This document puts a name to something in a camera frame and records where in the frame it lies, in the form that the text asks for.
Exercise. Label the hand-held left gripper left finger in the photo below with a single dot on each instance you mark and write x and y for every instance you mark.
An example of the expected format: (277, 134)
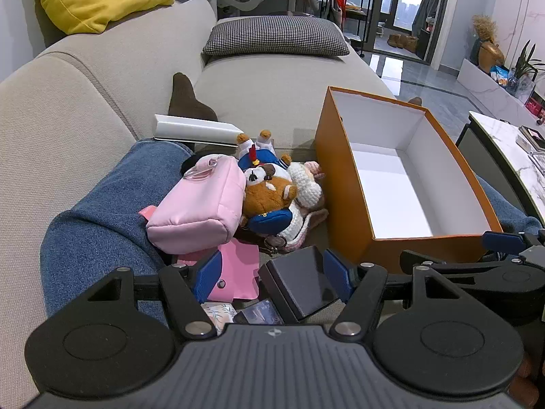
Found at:
(208, 277)

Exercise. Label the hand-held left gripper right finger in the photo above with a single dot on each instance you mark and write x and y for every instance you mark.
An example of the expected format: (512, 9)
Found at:
(338, 279)

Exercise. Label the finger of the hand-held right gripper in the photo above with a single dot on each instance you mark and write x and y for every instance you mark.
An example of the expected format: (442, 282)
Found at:
(504, 242)
(468, 267)

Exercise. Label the pink card wallet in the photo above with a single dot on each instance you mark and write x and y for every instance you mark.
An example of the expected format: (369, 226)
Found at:
(240, 264)

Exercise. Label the small black box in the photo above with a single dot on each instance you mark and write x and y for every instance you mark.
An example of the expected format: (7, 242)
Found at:
(298, 281)

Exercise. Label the white floral lotion tube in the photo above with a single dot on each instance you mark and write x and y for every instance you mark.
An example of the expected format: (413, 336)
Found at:
(221, 317)

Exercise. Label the dark brown small box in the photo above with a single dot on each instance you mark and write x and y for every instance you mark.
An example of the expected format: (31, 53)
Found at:
(259, 313)

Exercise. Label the pink zip pouch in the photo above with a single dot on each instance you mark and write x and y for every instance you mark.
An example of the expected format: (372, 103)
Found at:
(200, 204)

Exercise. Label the white pink crochet doll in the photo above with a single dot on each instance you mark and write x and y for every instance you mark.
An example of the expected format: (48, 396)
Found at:
(308, 189)

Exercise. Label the brown plush dog toy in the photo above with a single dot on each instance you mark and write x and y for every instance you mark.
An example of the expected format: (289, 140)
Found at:
(266, 191)

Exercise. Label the orange cardboard box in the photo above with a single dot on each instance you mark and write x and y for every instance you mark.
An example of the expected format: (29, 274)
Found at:
(340, 170)

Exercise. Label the black round case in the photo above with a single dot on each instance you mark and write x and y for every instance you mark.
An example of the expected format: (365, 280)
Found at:
(189, 165)

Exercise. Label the metal keyring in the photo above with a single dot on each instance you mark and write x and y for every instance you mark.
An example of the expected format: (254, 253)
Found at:
(274, 243)

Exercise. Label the small pink tag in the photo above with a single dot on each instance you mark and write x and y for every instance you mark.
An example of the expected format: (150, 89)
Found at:
(148, 214)

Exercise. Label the marble coffee table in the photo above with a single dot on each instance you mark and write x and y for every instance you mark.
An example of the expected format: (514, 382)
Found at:
(506, 145)

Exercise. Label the dark book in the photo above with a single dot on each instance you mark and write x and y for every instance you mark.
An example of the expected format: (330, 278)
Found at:
(532, 136)

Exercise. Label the person's left leg in jeans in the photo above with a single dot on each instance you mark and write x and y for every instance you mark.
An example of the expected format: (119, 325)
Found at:
(106, 213)

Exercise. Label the white flat box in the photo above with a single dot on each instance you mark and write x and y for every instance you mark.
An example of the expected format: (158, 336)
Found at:
(191, 130)

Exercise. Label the white low cabinet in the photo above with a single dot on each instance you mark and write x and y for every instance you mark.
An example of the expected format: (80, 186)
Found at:
(481, 89)

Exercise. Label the blue snack bag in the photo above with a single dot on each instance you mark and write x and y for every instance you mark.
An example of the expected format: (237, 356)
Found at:
(499, 74)

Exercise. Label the person's brown socked foot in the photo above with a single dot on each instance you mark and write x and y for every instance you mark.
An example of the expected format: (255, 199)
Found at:
(187, 100)

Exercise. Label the green potted plant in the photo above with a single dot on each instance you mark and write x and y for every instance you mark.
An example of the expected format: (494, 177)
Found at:
(526, 61)

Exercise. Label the golden vase with dried flowers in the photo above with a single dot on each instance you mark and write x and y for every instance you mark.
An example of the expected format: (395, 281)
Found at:
(489, 51)

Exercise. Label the beige sofa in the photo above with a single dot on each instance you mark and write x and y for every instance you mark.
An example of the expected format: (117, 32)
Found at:
(85, 106)

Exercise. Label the brown boots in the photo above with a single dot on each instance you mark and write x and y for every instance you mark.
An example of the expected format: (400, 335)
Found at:
(402, 41)

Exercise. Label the houndstooth cushion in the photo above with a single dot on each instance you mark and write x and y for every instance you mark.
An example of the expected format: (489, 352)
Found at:
(276, 38)

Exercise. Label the grey curtain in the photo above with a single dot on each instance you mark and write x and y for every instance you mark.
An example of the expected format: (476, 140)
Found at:
(432, 0)

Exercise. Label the black metal rack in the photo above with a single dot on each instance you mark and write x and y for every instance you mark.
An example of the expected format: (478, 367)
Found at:
(357, 12)

